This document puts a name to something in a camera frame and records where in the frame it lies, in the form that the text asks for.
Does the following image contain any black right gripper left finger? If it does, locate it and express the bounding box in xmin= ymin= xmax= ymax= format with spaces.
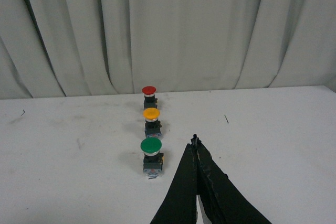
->
xmin=151 ymin=144 xmax=197 ymax=223

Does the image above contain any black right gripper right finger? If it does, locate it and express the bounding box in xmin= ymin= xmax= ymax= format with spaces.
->
xmin=192 ymin=134 xmax=270 ymax=223

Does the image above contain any yellow push button switch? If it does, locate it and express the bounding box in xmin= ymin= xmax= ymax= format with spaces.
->
xmin=143 ymin=108 xmax=162 ymax=137

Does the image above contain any white pleated curtain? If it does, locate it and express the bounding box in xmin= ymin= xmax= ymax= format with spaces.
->
xmin=1 ymin=0 xmax=335 ymax=99

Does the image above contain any green push button switch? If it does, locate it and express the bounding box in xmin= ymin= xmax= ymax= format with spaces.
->
xmin=140 ymin=137 xmax=164 ymax=178

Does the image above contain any red push button switch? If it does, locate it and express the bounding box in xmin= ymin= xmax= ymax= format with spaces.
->
xmin=142 ymin=86 xmax=158 ymax=109

